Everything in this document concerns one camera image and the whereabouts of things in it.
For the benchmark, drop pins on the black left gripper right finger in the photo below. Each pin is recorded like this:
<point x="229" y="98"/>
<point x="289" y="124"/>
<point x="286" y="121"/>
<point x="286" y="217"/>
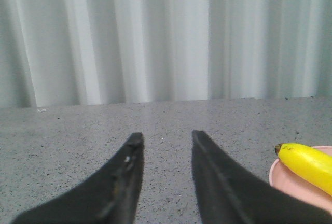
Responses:
<point x="226" y="192"/>

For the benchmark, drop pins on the white curtain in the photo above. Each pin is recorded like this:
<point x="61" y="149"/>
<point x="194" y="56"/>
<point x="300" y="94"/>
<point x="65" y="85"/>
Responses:
<point x="84" y="52"/>

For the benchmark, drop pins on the yellow banana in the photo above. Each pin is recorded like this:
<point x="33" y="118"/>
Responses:
<point x="311" y="164"/>

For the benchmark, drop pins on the pink plate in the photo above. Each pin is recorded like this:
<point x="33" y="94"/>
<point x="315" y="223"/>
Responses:
<point x="283" y="179"/>

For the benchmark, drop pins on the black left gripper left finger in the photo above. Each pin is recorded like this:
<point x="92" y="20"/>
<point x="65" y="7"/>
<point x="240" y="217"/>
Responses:
<point x="110" y="195"/>

